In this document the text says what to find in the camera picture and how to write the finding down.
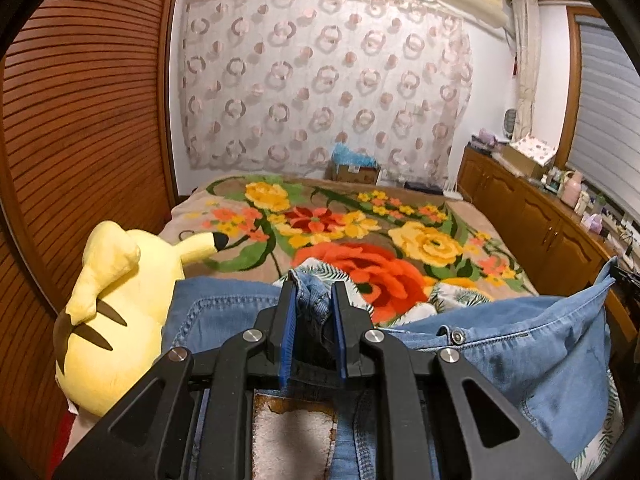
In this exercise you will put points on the small desk fan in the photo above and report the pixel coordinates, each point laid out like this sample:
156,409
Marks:
511,121

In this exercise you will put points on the cream lace curtain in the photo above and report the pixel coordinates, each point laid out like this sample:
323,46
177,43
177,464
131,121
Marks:
526,60

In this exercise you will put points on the patterned gift box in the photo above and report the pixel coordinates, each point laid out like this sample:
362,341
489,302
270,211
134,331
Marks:
530,152

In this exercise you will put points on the yellow plush toy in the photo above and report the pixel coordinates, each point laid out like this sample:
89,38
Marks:
125,310

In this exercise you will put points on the pink jug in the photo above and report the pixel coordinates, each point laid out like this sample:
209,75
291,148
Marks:
571,190

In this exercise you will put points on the red cloth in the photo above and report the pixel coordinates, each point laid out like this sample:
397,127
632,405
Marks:
65,435

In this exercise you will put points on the wooden louvered wardrobe door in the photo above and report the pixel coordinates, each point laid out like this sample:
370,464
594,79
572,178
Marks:
90,110

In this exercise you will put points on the leaf print bed sheet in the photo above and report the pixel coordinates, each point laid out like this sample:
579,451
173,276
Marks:
452,294

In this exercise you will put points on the wooden sideboard cabinet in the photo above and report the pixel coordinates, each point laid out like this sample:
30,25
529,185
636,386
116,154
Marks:
525,210

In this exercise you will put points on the grey window blind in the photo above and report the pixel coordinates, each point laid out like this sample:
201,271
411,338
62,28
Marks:
612,110

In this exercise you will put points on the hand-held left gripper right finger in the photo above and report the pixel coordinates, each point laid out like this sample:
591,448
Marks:
341,335

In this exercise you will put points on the floral blanket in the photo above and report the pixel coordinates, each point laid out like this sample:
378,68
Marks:
350,220

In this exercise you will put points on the small purple pouch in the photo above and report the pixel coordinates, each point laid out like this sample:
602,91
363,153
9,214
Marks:
594,222

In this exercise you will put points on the blue denim pants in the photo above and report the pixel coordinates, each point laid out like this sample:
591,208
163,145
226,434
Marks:
525,345

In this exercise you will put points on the sheer circle pattern curtain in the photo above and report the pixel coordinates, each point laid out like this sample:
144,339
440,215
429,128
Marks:
325,85

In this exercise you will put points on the cardboard box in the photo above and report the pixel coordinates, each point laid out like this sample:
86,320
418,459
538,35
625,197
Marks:
356,175

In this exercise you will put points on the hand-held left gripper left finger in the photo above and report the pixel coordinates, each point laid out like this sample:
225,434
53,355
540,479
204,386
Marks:
285,332

